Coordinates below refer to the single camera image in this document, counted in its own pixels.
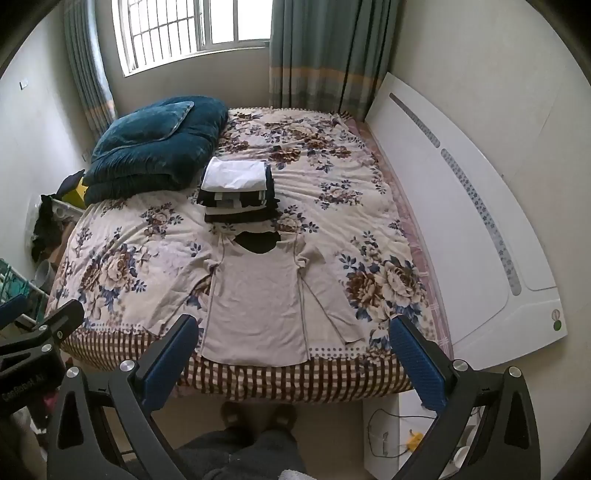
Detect white nightstand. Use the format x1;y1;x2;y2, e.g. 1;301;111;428
362;390;490;472

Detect person's grey pants legs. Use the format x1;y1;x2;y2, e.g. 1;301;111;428
174;425;306;480

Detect barred window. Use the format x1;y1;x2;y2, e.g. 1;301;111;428
112;0;274;77

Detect stack of folded clothes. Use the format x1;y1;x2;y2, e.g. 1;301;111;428
196;156;283;225

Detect teal folded quilt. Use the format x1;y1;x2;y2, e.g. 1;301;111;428
83;95;230;207

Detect teal striped curtain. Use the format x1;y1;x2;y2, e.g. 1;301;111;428
62;0;119;139
268;0;400;123

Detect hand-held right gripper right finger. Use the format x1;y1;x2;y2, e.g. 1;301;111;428
389;315;542;480

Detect grey bucket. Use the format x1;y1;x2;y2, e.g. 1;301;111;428
34;260;59;295

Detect bed with floral sheet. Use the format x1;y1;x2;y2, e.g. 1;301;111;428
47;107;455;403

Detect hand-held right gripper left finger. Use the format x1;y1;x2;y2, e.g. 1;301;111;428
46;315;199;480

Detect black cable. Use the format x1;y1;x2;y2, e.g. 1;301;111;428
366;408;437;459

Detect white plastic box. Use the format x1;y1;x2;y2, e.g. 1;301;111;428
50;198;86;227

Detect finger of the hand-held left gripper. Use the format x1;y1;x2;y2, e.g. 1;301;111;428
0;294;30;331
43;299;86;345

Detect brown slipper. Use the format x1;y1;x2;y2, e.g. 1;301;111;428
267;403;299;433
220;401;253;435

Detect green wire basket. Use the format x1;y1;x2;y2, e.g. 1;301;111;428
0;257;49;325

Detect white bed headboard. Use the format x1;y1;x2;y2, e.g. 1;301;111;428
364;71;571;370

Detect pile of dark clothes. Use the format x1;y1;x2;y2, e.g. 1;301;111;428
30;193;71;265

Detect beige long sleeve shirt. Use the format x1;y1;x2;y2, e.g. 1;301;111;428
142;230;366;368

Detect yellow bag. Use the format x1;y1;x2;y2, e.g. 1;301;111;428
59;170;89;209

